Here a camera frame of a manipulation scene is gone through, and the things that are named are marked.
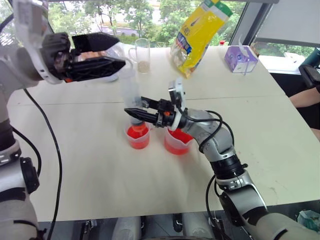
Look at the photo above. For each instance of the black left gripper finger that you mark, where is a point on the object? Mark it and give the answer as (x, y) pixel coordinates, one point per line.
(96, 68)
(96, 41)

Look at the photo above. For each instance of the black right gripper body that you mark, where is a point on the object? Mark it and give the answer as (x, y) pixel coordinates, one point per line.
(163, 116)

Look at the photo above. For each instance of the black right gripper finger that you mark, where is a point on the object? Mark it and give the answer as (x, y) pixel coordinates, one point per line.
(150, 102)
(142, 115)

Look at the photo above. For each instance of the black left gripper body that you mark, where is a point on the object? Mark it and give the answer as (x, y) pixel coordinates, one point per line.
(56, 53)

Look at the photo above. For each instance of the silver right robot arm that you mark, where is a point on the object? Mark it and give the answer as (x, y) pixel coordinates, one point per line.
(215, 140)

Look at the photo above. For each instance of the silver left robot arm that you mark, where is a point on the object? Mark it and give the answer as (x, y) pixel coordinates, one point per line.
(11, 67)

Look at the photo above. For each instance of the person's bare forearm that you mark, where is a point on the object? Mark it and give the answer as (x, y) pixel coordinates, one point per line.
(306, 98)

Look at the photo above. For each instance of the plastic cup with red liquid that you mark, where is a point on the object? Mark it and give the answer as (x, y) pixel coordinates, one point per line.
(176, 145)
(137, 140)

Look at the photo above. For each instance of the clear glass mug with grains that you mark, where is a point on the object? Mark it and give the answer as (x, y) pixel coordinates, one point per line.
(143, 57)

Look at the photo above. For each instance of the yellow plastic snack bag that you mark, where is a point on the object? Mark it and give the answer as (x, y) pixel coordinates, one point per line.
(197, 42)

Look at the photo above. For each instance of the small red bottle cap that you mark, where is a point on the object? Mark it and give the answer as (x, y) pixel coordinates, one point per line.
(221, 43)

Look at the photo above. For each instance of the purple tissue box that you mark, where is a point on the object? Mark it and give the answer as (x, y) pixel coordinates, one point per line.
(240, 60)

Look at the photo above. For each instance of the grey rounded robot leg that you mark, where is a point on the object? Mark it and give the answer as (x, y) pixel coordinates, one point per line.
(196, 227)
(127, 228)

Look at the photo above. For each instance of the black chair armrest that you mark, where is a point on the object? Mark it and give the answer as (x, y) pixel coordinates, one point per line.
(310, 73)

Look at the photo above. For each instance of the dark teal bag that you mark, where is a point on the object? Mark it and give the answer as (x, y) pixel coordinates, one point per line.
(313, 57)

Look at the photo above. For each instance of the green crumpled plastic bag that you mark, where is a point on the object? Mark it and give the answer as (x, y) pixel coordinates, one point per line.
(308, 220)

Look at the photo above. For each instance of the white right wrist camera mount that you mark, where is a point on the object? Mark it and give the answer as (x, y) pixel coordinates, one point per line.
(178, 86)

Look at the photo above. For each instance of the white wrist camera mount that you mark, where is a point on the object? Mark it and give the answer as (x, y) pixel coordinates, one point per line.
(178, 86)
(30, 30)

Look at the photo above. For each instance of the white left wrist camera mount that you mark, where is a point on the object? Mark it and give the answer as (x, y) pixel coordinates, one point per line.
(30, 30)

